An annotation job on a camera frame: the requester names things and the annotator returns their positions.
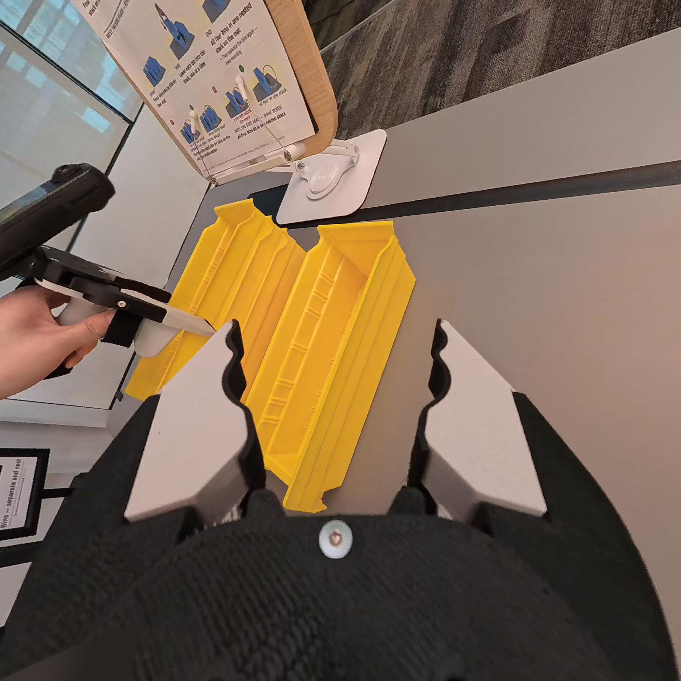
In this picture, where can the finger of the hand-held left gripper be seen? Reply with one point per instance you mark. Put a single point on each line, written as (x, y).
(189, 322)

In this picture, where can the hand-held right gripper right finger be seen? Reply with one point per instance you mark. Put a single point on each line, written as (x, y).
(479, 420)

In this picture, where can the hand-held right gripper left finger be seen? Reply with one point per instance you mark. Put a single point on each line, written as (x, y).
(183, 425)

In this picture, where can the yellow plastic bin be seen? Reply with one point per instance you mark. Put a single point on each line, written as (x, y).
(335, 351)
(234, 276)

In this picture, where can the person's left hand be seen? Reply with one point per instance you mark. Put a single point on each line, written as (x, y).
(40, 340)

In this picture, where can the black framed sign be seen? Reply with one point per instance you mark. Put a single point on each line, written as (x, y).
(18, 500)

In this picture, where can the white stand base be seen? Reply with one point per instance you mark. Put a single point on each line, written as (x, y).
(330, 178)

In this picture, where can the instruction sheet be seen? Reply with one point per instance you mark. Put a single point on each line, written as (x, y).
(205, 80)

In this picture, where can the wooden clipboard stand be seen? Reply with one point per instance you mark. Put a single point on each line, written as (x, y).
(303, 74)

